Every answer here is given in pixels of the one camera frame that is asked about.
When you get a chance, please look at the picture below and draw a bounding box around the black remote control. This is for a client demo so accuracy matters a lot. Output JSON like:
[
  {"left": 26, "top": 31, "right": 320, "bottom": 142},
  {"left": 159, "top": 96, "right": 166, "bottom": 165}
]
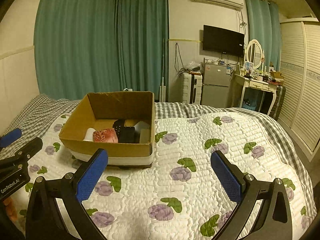
[{"left": 112, "top": 119, "right": 125, "bottom": 135}]

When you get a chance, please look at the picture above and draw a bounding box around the white small box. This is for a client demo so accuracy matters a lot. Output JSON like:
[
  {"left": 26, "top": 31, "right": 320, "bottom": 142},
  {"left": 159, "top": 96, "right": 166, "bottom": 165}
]
[{"left": 134, "top": 121, "right": 150, "bottom": 133}]

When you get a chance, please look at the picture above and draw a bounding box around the grey UGREEN power adapter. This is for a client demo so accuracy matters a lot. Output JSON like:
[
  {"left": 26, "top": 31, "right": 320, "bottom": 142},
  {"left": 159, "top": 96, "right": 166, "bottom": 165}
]
[{"left": 139, "top": 128, "right": 151, "bottom": 144}]

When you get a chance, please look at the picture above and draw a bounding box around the grey checkered bedsheet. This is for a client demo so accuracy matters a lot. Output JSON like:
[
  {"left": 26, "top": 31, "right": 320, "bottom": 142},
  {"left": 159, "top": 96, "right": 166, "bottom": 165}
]
[{"left": 1, "top": 94, "right": 313, "bottom": 195}]

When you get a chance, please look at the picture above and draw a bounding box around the white cylinder in box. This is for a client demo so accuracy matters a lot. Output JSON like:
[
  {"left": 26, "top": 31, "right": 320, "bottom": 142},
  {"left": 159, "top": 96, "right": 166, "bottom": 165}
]
[{"left": 84, "top": 127, "right": 96, "bottom": 141}]

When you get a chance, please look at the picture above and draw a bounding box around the brown cardboard box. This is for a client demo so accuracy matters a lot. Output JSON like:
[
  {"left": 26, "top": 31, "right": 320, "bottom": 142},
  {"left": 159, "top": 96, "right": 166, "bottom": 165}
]
[{"left": 59, "top": 92, "right": 155, "bottom": 158}]

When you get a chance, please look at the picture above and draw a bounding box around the red patterned small box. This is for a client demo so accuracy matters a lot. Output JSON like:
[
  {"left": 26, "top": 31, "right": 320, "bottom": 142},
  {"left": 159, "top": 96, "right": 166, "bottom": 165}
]
[{"left": 93, "top": 128, "right": 118, "bottom": 143}]

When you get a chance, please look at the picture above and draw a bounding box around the black block in box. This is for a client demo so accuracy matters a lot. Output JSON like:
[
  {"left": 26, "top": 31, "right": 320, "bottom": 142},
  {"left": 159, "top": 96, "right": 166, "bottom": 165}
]
[{"left": 118, "top": 126, "right": 139, "bottom": 144}]

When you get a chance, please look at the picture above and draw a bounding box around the white dressing table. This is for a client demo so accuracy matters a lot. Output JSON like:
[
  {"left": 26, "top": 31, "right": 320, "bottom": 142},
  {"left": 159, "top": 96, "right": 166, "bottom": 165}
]
[{"left": 233, "top": 74, "right": 278, "bottom": 115}]

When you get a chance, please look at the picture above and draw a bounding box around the silver mini fridge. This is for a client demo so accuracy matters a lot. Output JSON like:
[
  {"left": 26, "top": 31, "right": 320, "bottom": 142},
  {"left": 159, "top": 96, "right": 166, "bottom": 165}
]
[{"left": 201, "top": 63, "right": 231, "bottom": 108}]

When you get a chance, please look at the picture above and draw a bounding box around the white suitcase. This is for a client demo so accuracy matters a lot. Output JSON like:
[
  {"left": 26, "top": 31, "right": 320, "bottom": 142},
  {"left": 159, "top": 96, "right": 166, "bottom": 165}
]
[{"left": 181, "top": 72, "right": 202, "bottom": 105}]

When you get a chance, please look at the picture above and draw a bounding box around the oval white vanity mirror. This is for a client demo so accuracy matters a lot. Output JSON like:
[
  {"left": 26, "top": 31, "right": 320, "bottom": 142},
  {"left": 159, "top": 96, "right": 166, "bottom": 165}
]
[{"left": 245, "top": 39, "right": 264, "bottom": 69}]

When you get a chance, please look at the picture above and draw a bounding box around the white louvered wardrobe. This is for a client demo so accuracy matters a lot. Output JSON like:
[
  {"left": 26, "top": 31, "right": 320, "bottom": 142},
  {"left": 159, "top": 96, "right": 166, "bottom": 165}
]
[{"left": 278, "top": 18, "right": 319, "bottom": 161}]

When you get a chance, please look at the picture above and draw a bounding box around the teal curtain by wardrobe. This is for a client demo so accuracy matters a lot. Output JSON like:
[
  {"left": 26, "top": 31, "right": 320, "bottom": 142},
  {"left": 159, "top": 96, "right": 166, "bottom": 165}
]
[{"left": 246, "top": 0, "right": 282, "bottom": 71}]

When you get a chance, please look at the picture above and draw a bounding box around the black wall television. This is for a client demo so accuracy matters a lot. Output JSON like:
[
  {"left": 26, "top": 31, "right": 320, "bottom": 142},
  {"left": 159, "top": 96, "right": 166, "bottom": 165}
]
[{"left": 202, "top": 25, "right": 245, "bottom": 57}]

